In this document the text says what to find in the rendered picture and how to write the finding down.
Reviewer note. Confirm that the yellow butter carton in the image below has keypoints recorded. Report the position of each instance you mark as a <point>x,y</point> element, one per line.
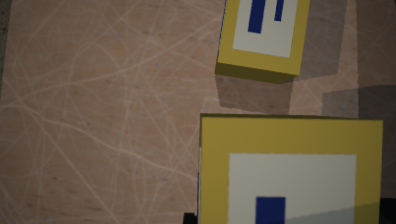
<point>288,169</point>
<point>262,40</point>

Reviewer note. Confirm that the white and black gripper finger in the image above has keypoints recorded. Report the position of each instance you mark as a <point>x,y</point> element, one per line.
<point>189,218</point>

